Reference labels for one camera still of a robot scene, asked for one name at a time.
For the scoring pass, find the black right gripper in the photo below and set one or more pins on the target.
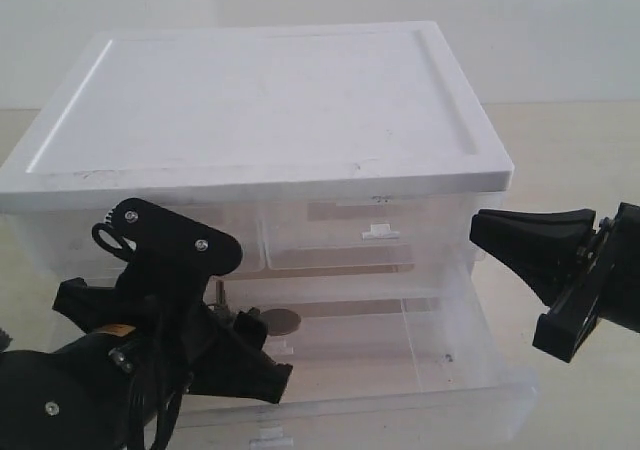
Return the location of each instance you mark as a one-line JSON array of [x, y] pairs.
[[548, 252]]

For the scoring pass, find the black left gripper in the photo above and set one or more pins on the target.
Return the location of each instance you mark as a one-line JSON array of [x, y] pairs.
[[156, 318]]

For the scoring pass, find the key bunch with blue fob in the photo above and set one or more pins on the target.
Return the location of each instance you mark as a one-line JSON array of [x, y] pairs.
[[220, 305]]

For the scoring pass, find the wide translucent drawer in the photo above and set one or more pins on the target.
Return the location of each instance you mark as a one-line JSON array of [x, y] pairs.
[[400, 358]]

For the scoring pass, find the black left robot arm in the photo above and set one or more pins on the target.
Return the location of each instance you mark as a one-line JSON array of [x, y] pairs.
[[42, 408]]

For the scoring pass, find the top right small drawer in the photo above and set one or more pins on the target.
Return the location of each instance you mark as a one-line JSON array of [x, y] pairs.
[[332, 234]]

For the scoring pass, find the small drawer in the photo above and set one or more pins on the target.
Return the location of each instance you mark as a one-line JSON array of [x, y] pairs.
[[60, 242], [332, 234]]

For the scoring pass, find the top left small drawer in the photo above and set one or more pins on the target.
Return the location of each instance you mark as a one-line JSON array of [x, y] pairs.
[[60, 242]]

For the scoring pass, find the white translucent drawer cabinet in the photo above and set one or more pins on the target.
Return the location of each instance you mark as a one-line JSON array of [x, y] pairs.
[[368, 113]]

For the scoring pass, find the round brown coin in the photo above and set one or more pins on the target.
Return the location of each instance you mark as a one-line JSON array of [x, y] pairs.
[[281, 321]]

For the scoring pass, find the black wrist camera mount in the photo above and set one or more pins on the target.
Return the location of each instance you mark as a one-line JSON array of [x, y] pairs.
[[169, 257]]

